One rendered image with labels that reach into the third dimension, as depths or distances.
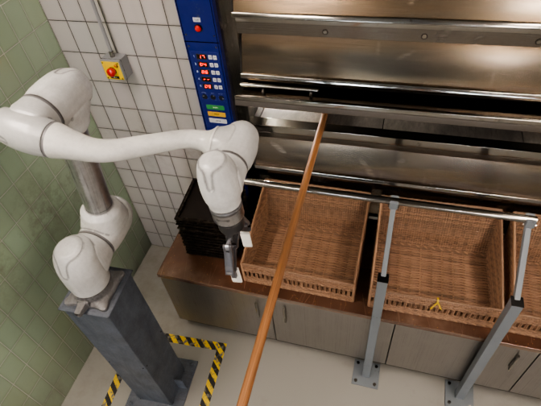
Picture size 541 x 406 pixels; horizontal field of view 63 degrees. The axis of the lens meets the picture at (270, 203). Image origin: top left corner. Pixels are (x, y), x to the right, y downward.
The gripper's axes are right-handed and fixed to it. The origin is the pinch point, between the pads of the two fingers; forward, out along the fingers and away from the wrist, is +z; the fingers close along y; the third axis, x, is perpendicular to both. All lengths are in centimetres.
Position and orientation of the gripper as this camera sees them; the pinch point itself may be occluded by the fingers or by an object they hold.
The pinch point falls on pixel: (242, 261)
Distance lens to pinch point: 138.0
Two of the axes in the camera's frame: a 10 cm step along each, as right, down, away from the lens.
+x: 9.7, 0.5, -2.4
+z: 1.4, 7.0, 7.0
